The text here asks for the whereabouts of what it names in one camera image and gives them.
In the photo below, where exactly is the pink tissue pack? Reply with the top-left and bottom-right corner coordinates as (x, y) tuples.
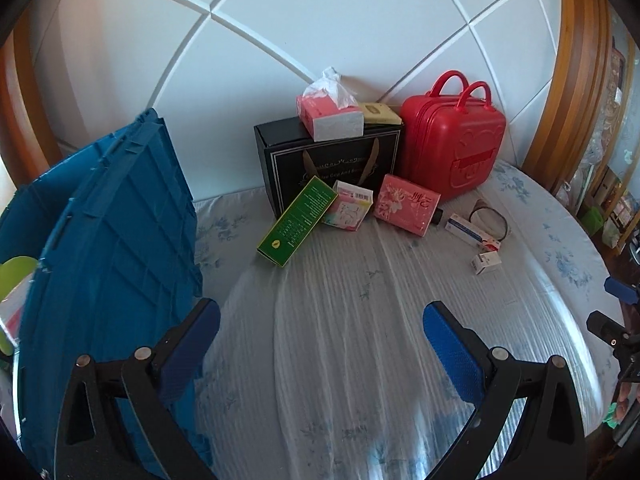
(295, 66), (365, 142)

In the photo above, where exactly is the black hair band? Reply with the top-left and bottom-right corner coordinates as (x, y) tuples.
(470, 200), (510, 241)

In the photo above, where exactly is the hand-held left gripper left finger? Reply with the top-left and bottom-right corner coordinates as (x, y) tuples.
(54, 297), (222, 480)

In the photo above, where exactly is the black gift box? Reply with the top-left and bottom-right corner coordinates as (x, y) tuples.
(254, 116), (405, 218)

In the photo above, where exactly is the green container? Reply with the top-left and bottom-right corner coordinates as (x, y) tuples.
(582, 207), (606, 233)

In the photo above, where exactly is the white red tube box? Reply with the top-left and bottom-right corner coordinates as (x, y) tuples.
(446, 213), (502, 253)

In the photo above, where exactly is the small yellow-green box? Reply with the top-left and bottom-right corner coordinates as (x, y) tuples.
(356, 102), (403, 126)

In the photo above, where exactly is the small white box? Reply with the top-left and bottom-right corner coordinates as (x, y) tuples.
(471, 251), (502, 276)

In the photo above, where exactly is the white padded wooden headboard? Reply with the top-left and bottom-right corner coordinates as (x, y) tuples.
(0, 0), (616, 201)

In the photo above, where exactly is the small pink floral box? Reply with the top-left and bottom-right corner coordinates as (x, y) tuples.
(322, 180), (375, 232)

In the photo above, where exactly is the person's right hand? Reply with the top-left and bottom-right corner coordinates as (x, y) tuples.
(612, 381), (637, 417)

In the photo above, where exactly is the long green box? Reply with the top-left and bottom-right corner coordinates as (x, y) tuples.
(256, 176), (337, 266)

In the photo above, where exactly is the blue plastic crate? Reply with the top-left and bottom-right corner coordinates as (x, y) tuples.
(0, 107), (213, 480)

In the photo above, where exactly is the red toy suitcase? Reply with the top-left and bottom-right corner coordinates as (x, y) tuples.
(399, 70), (507, 203)

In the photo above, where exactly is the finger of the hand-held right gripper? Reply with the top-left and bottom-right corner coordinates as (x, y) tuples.
(586, 310), (633, 351)
(604, 276), (640, 306)

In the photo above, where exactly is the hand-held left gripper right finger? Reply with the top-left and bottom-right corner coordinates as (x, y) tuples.
(422, 301), (587, 480)

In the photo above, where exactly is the pink box with figure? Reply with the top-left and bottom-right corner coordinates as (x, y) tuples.
(373, 174), (442, 237)

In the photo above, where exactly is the floral bed sheet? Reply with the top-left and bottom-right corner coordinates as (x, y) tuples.
(192, 160), (626, 480)

